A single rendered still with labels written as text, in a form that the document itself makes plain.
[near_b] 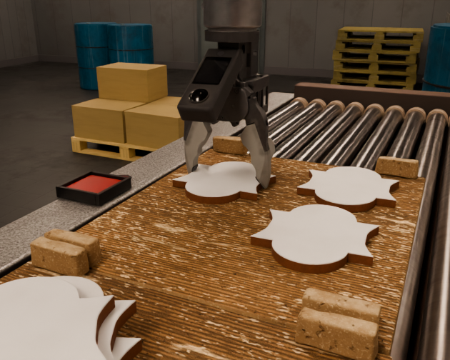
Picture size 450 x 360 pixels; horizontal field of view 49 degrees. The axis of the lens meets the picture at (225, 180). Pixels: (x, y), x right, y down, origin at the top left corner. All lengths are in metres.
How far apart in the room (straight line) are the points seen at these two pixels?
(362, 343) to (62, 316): 0.21
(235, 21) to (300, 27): 7.25
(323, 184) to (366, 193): 0.06
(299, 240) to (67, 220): 0.30
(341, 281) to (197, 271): 0.14
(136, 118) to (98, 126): 0.36
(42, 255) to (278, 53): 7.57
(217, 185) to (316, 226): 0.17
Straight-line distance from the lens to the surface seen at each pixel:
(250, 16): 0.63
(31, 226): 0.66
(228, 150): 0.82
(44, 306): 0.38
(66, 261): 0.49
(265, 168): 0.66
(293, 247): 0.50
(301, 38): 7.87
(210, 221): 0.58
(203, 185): 0.66
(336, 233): 0.54
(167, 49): 8.69
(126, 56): 6.31
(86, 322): 0.35
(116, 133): 3.84
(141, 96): 4.04
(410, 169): 0.75
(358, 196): 0.64
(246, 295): 0.45
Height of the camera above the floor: 1.19
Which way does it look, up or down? 21 degrees down
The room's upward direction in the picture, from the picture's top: straight up
